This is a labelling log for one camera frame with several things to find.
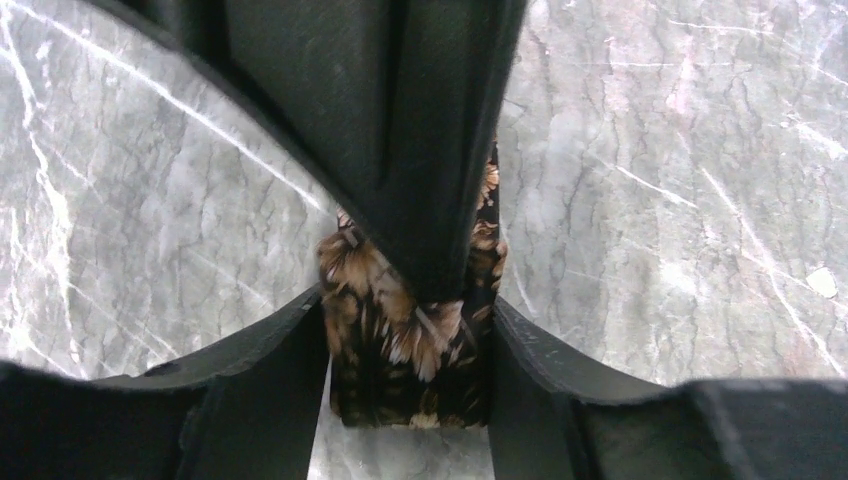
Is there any brown floral tie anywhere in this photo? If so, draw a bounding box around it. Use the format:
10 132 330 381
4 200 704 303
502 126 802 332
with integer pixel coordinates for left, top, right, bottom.
317 147 508 429

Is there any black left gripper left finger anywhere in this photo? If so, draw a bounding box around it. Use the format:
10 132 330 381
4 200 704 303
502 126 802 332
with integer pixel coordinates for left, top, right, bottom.
1 289 328 479

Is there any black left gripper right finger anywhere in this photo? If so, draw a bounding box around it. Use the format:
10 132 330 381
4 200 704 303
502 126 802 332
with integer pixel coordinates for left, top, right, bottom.
489 300 847 480

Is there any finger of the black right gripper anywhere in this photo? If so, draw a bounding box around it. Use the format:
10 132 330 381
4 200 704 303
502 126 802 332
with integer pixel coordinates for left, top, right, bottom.
101 0 526 301

